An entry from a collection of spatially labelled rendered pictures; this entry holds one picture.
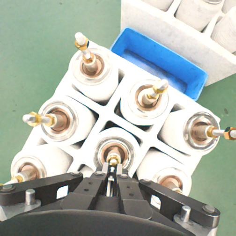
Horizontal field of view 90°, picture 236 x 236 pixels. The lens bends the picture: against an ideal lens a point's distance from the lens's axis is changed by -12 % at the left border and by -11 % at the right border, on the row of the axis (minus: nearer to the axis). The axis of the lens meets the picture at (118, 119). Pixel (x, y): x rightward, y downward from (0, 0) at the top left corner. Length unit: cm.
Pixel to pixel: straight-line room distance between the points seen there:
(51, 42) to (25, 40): 13
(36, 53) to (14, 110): 25
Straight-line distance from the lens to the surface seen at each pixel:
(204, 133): 25
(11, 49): 75
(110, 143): 24
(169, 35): 46
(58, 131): 26
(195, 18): 43
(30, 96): 61
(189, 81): 54
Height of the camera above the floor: 49
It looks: 87 degrees down
